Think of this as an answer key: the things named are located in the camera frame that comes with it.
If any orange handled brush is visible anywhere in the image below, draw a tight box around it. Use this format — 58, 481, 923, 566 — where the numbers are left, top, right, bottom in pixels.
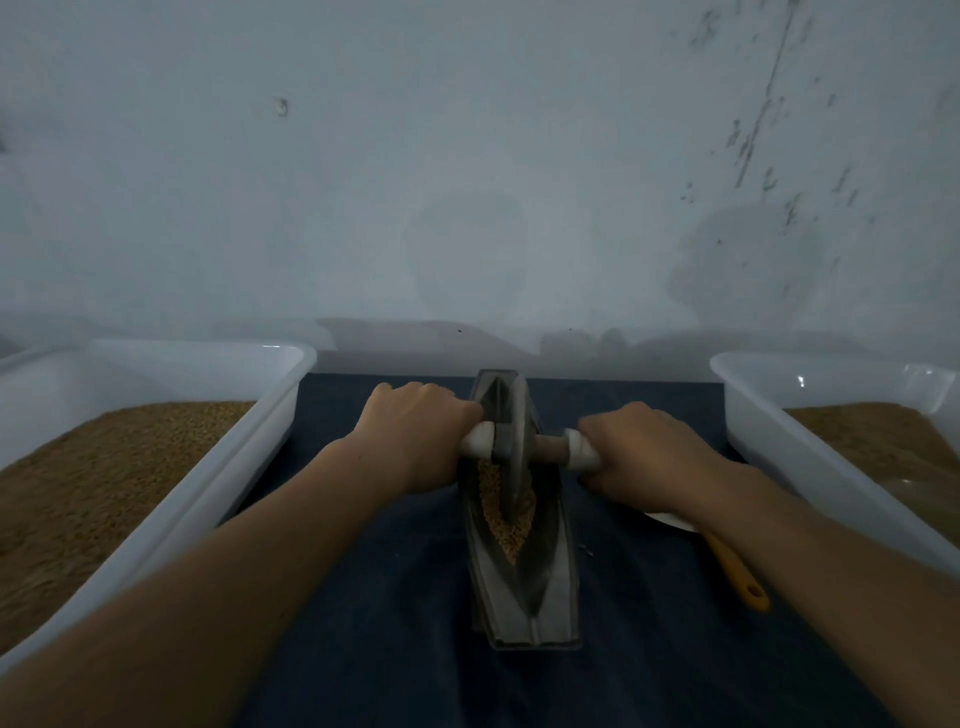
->
700, 525, 771, 612

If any person's right hand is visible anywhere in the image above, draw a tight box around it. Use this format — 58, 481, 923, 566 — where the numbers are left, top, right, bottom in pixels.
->
576, 400, 729, 516

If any white plastic tray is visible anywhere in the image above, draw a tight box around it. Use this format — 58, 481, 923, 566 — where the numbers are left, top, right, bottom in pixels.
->
0, 339, 318, 677
709, 351, 960, 579

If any person's left hand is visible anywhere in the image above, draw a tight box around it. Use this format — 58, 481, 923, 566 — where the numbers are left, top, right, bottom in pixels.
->
349, 381, 485, 494

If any person's right forearm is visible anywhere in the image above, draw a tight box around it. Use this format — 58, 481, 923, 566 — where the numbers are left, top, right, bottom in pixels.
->
667, 457, 960, 728

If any metal grinding wheel with handles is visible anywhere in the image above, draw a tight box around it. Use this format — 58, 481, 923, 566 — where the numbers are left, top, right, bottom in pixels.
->
459, 372, 602, 521

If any person's left forearm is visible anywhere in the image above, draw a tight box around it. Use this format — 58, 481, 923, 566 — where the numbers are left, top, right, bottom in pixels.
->
0, 435, 419, 728

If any small ground grain portion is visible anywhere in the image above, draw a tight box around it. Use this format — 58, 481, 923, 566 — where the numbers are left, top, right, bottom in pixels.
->
477, 457, 539, 566

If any dark blue tablecloth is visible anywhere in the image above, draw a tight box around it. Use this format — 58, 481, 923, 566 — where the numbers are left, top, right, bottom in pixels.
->
225, 373, 902, 728

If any boat-shaped metal grinding trough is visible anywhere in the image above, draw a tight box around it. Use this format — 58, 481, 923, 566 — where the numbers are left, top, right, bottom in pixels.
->
459, 369, 584, 651

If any white round plate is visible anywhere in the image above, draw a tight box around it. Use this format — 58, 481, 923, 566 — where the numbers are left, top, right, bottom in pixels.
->
648, 507, 704, 536

